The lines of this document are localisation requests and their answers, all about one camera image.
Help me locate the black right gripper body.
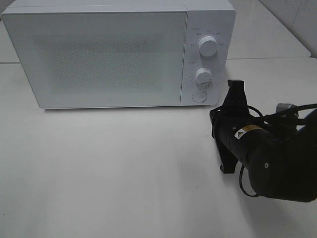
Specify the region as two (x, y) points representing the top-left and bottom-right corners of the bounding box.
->
(210, 105), (269, 164)

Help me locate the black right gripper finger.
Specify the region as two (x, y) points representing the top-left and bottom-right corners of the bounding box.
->
(224, 79), (248, 108)
(216, 142), (238, 174)

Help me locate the round door release button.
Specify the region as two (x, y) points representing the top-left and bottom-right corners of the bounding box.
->
(192, 90), (207, 103)

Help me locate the white microwave door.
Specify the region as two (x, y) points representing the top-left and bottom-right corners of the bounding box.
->
(3, 12), (187, 109)

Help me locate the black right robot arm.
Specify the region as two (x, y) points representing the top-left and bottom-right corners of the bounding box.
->
(210, 80), (317, 202)

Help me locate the white microwave oven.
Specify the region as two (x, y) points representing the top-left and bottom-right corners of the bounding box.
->
(1, 0), (236, 108)

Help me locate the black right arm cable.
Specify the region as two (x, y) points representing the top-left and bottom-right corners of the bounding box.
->
(210, 103), (317, 198)

